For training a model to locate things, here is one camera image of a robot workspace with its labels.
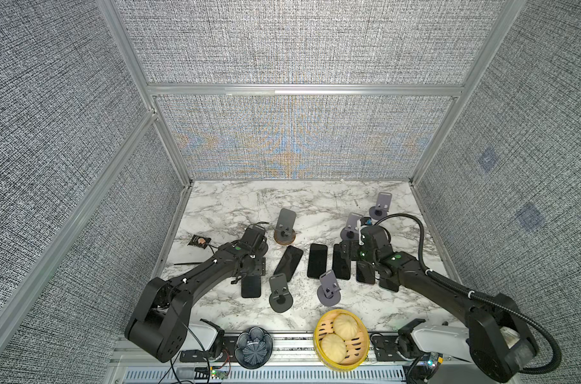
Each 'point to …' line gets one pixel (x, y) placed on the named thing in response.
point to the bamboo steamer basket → (357, 349)
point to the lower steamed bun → (333, 347)
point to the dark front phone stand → (281, 299)
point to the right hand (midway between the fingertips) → (351, 238)
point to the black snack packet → (199, 241)
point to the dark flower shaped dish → (254, 348)
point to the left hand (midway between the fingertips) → (258, 266)
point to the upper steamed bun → (345, 326)
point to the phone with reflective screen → (342, 268)
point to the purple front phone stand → (329, 294)
